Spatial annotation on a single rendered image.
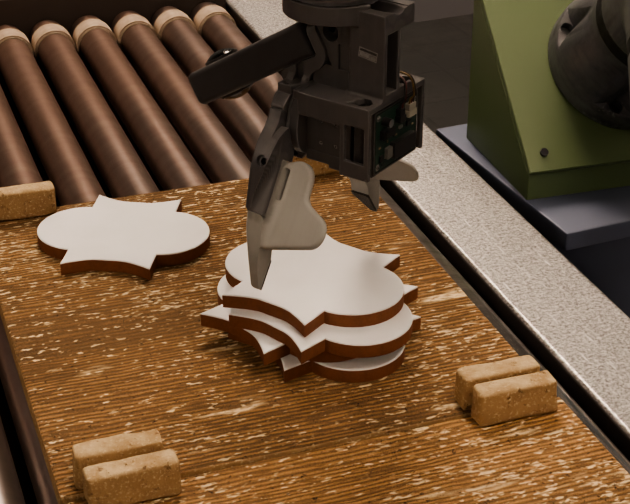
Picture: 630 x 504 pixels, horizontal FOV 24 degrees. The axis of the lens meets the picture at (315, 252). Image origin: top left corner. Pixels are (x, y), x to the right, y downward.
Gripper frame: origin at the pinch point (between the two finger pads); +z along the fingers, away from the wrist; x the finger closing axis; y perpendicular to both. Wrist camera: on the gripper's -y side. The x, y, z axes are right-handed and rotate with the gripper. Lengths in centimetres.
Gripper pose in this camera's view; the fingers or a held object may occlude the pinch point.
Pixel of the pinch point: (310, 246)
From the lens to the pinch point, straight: 107.1
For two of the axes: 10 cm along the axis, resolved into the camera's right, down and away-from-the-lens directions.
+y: 8.2, 2.8, -5.0
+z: 0.0, 8.8, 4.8
